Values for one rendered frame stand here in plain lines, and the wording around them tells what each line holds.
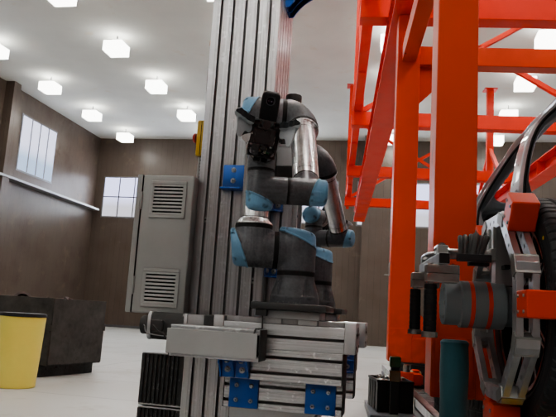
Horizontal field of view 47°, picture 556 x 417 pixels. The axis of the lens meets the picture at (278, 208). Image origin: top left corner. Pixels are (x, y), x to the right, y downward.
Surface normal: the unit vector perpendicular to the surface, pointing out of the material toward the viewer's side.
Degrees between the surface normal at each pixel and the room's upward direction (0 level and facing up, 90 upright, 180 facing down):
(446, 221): 90
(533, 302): 90
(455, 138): 90
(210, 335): 90
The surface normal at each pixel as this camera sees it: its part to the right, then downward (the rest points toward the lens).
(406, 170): -0.09, -0.17
